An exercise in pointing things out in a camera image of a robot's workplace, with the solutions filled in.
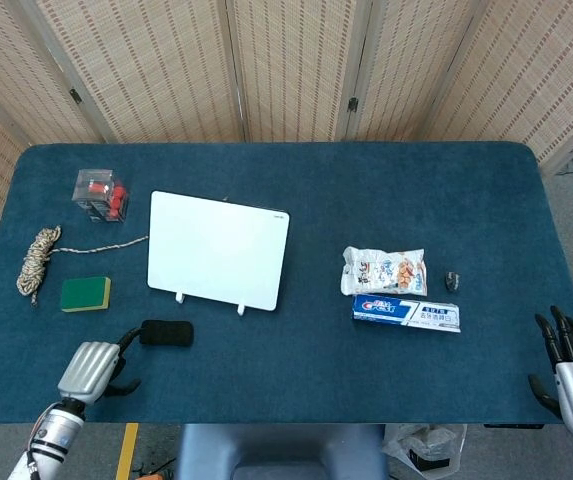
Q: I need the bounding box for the braided beige rope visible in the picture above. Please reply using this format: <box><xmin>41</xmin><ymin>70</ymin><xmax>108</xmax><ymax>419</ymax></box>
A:
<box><xmin>15</xmin><ymin>225</ymin><xmax>150</xmax><ymax>308</ymax></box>

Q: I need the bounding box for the white board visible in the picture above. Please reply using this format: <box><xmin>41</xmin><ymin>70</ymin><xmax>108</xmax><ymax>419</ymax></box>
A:
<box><xmin>146</xmin><ymin>189</ymin><xmax>291</xmax><ymax>313</ymax></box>

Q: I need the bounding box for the blue white toothpaste box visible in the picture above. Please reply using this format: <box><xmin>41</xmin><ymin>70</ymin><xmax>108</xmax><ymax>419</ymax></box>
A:
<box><xmin>350</xmin><ymin>293</ymin><xmax>463</xmax><ymax>334</ymax></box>

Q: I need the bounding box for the blue table cloth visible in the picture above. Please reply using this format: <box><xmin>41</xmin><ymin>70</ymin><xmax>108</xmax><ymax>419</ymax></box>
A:
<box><xmin>0</xmin><ymin>141</ymin><xmax>573</xmax><ymax>427</ymax></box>

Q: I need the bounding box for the black rectangular eraser block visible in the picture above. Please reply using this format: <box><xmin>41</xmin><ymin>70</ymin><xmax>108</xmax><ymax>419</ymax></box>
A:
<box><xmin>138</xmin><ymin>319</ymin><xmax>196</xmax><ymax>348</ymax></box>

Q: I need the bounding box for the bamboo folding screen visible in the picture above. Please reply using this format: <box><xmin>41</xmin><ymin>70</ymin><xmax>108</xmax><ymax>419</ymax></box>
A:
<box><xmin>0</xmin><ymin>0</ymin><xmax>573</xmax><ymax>261</ymax></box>

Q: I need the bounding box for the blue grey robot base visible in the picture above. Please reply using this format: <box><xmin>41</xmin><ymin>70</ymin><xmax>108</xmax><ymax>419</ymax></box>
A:
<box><xmin>172</xmin><ymin>424</ymin><xmax>390</xmax><ymax>480</ymax></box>

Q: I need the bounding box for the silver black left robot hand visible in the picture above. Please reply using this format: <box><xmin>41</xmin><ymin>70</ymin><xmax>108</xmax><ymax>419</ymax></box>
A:
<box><xmin>57</xmin><ymin>324</ymin><xmax>144</xmax><ymax>406</ymax></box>

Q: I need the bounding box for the white snack bag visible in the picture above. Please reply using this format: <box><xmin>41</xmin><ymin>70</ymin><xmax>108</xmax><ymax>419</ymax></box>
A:
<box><xmin>340</xmin><ymin>245</ymin><xmax>428</xmax><ymax>297</ymax></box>

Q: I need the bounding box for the clear plastic bag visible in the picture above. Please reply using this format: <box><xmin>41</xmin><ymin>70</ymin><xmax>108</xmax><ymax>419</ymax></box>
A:
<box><xmin>382</xmin><ymin>423</ymin><xmax>468</xmax><ymax>474</ymax></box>

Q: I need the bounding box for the green yellow sponge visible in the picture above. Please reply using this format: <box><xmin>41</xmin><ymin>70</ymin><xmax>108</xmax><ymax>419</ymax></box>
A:
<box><xmin>60</xmin><ymin>275</ymin><xmax>113</xmax><ymax>314</ymax></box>

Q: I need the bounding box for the clear box with red items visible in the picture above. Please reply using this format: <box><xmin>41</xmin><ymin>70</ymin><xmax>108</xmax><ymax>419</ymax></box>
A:
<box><xmin>72</xmin><ymin>168</ymin><xmax>131</xmax><ymax>225</ymax></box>

